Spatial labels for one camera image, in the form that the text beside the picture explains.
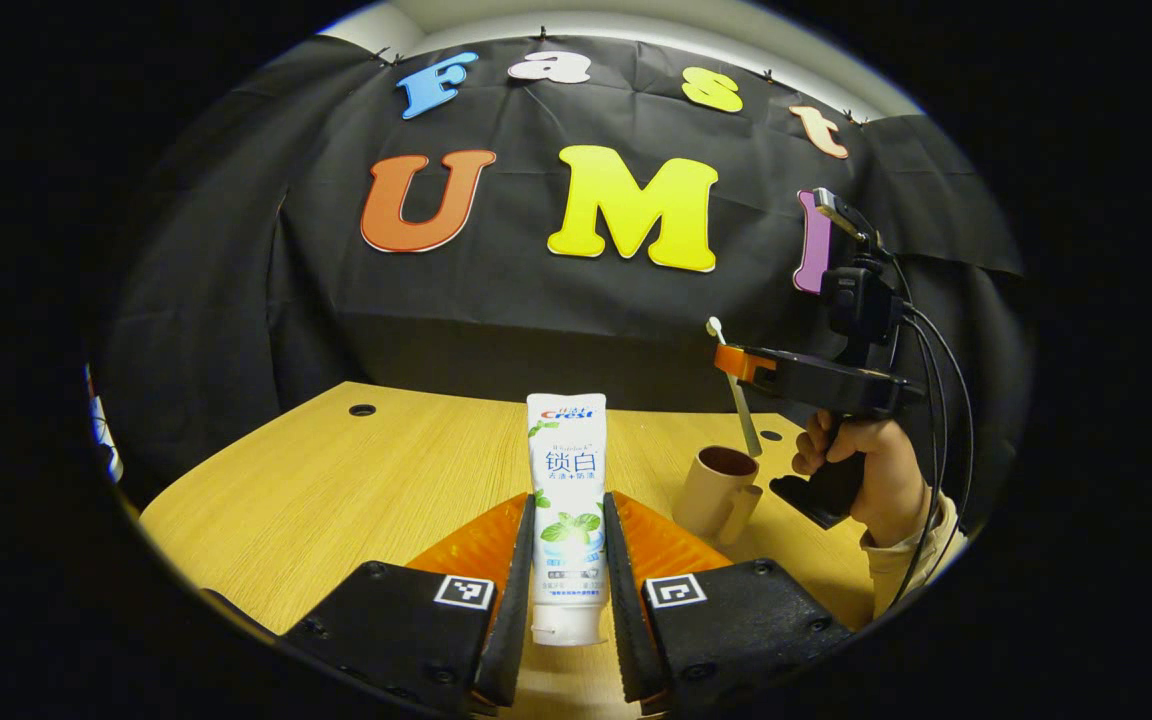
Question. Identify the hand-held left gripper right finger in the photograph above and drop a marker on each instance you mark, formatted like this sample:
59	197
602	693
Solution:
626	640

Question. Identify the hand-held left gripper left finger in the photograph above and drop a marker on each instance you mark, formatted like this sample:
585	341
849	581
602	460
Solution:
514	640

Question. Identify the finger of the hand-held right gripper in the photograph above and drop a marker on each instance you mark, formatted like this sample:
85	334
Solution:
751	365

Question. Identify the white toothbrush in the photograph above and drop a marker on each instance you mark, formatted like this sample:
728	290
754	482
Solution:
744	410

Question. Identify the beige cup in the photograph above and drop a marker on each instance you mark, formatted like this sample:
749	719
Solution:
706	500

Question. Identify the white toothpaste tube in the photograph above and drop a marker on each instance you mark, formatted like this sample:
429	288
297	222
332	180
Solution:
571	470

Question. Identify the wooden desktop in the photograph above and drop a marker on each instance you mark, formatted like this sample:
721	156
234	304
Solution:
356	480

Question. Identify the black backdrop cloth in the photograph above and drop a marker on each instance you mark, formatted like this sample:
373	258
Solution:
496	300

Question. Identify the computer monitor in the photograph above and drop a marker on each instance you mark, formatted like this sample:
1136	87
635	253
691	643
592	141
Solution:
101	435

